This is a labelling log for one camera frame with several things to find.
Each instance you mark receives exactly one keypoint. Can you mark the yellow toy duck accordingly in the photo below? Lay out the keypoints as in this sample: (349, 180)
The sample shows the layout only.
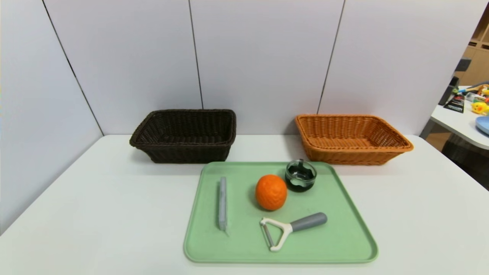
(479, 108)

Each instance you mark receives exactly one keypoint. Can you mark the blue plate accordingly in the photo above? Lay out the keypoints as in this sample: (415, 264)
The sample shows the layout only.
(484, 124)

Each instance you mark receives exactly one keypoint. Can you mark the light green plastic tray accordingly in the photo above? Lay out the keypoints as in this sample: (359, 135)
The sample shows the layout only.
(244, 244)

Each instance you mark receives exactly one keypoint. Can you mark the orange fruit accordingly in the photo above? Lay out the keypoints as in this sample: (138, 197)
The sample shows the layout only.
(271, 193)

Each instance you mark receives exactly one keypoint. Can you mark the glass jar with dark lid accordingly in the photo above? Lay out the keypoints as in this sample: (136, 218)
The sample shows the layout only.
(301, 177)

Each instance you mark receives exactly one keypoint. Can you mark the white side table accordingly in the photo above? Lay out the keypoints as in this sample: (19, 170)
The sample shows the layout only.
(456, 122)

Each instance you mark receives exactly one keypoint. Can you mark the dark woven chair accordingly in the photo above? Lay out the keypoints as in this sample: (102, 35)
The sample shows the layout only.
(464, 160)

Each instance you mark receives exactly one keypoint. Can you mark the slim clear plastic case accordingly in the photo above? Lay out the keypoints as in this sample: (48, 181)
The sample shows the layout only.
(222, 202)

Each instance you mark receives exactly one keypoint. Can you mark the wooden shelf unit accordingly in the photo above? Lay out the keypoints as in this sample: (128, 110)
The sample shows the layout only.
(475, 63)

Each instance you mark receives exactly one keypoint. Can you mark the black printed card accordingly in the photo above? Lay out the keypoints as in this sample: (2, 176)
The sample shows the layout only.
(455, 104)

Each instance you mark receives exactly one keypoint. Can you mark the dark brown wicker basket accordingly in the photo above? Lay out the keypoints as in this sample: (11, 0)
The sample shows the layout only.
(183, 151)

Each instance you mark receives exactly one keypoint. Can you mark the orange wicker basket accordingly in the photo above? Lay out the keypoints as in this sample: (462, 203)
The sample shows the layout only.
(351, 154)

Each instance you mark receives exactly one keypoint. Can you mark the black upright box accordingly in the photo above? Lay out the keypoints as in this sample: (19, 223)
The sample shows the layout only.
(449, 89)

